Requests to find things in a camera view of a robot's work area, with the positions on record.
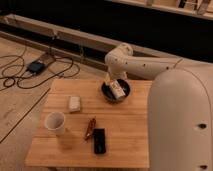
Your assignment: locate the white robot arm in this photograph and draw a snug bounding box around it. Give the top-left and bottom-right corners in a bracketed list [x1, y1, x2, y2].
[105, 43, 213, 171]

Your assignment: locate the black round bowl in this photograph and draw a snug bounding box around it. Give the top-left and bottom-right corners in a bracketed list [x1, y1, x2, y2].
[101, 79, 131, 103]

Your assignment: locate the black rectangular phone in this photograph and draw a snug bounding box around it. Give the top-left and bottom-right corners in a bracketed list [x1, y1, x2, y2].
[93, 129, 106, 154]

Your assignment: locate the wooden table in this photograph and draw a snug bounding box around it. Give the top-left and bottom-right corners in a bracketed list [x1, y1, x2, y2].
[25, 79, 151, 169]

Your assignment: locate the blue black power adapter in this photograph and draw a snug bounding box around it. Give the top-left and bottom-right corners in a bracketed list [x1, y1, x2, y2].
[27, 61, 45, 74]

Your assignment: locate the long wooden beam frame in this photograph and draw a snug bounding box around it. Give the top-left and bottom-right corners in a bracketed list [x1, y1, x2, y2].
[0, 14, 180, 79]

